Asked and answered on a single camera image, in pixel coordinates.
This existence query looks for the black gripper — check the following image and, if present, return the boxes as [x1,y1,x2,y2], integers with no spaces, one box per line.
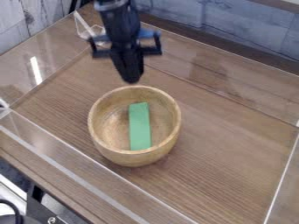
[88,28,163,84]

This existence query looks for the green stick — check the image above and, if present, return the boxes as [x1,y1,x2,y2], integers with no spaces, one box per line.
[128,102,152,151]

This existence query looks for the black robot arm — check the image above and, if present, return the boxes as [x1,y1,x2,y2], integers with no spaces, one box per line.
[88,0,163,84]

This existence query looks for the wooden bowl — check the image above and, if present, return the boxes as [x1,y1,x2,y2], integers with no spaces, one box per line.
[88,85,183,167]

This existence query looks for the clear acrylic corner bracket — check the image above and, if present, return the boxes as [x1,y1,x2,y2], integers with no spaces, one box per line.
[73,11,107,41]

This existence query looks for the clear acrylic tray wall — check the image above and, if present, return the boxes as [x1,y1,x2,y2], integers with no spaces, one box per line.
[0,98,298,224]

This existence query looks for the black table leg bracket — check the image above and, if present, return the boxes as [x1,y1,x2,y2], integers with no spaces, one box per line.
[25,185,68,224]

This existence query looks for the black cable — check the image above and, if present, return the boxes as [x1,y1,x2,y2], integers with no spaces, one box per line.
[0,199,24,224]

